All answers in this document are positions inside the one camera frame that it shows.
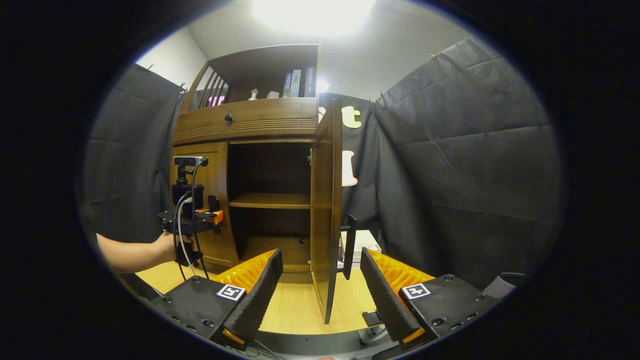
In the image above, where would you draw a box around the grey camera cable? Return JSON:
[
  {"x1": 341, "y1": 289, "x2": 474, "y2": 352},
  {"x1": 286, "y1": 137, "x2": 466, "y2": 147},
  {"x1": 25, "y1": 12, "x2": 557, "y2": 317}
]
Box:
[{"x1": 175, "y1": 160, "x2": 211, "y2": 281}]

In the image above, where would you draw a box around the brown wooden shoe cabinet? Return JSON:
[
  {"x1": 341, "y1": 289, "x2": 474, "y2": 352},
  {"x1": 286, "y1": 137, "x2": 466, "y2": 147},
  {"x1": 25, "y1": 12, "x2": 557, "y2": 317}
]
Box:
[{"x1": 170, "y1": 43, "x2": 321, "y2": 273}]

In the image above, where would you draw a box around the wooden inner cabinet shelf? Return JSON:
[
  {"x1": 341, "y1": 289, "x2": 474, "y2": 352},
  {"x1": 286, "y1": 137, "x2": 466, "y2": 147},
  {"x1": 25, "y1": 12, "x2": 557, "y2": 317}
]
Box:
[{"x1": 229, "y1": 192, "x2": 312, "y2": 210}]

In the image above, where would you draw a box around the wooden cabinet door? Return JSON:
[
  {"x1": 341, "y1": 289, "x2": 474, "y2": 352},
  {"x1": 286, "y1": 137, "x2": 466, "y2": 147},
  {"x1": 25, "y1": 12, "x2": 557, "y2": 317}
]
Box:
[
  {"x1": 309, "y1": 98, "x2": 359, "y2": 326},
  {"x1": 170, "y1": 141, "x2": 241, "y2": 268}
]

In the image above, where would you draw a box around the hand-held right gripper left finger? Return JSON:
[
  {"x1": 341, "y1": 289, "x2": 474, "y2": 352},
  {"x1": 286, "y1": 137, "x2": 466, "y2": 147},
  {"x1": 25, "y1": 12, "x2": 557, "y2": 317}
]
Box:
[{"x1": 151, "y1": 248, "x2": 284, "y2": 351}]

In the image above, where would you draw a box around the black mesh chair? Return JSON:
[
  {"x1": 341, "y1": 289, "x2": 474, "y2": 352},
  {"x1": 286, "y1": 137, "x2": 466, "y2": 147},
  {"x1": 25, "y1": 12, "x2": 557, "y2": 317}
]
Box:
[{"x1": 481, "y1": 272, "x2": 527, "y2": 300}]

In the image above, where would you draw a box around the small black table clamp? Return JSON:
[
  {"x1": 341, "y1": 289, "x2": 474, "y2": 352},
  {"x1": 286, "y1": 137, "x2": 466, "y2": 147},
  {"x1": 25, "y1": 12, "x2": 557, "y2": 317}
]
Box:
[{"x1": 357, "y1": 310, "x2": 391, "y2": 346}]

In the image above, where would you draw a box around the stack of white flat boxes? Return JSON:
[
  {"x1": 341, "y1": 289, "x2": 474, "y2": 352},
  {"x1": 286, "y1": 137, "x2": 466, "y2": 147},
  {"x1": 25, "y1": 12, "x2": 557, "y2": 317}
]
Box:
[{"x1": 339, "y1": 230, "x2": 382, "y2": 268}]

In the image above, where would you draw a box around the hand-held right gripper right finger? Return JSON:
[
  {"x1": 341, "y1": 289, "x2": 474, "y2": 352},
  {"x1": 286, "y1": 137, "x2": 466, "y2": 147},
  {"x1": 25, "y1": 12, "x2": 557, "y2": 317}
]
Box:
[{"x1": 360, "y1": 247, "x2": 501, "y2": 351}]

